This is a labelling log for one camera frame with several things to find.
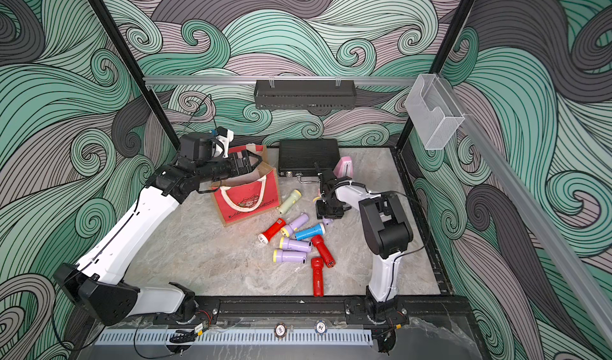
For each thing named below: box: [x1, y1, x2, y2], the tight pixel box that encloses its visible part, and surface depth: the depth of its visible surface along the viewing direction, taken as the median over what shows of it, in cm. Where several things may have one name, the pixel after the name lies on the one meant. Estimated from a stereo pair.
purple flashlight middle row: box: [278, 236, 313, 252], surface depth 86 cm
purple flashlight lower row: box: [272, 249, 308, 265], surface depth 83 cm
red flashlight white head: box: [257, 218, 287, 245], surface depth 92 cm
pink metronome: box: [333, 156, 354, 179], surface depth 94 cm
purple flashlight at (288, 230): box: [280, 213, 310, 239], surface depth 92 cm
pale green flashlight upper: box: [276, 188, 303, 215], surface depth 100 cm
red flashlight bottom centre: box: [310, 257, 325, 298], surface depth 79 cm
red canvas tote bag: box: [211, 144, 281, 227], surface depth 82 cm
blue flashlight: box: [294, 223, 326, 241], surface depth 89 cm
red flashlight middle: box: [310, 234, 337, 269], surface depth 85 cm
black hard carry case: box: [278, 138, 342, 177], surface depth 113 cm
